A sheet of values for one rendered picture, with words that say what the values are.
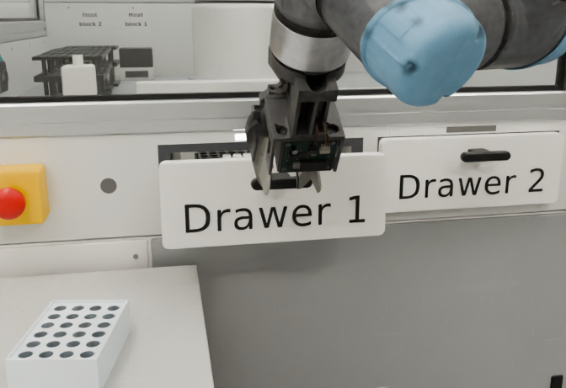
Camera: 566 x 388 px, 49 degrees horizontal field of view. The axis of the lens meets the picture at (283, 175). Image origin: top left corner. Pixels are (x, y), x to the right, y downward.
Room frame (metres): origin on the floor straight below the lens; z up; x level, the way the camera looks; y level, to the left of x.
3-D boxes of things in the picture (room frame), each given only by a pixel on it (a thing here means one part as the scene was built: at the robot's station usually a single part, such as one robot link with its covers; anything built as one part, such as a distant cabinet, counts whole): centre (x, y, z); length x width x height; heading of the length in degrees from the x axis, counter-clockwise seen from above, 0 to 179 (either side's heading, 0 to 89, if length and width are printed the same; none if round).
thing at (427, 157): (0.91, -0.28, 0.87); 0.29 x 0.02 x 0.11; 101
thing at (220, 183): (0.77, 0.01, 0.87); 0.29 x 0.02 x 0.11; 101
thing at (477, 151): (0.89, -0.29, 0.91); 0.07 x 0.04 x 0.01; 101
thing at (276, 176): (0.74, 0.00, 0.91); 0.07 x 0.04 x 0.01; 101
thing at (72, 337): (0.57, 0.21, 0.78); 0.12 x 0.08 x 0.04; 0
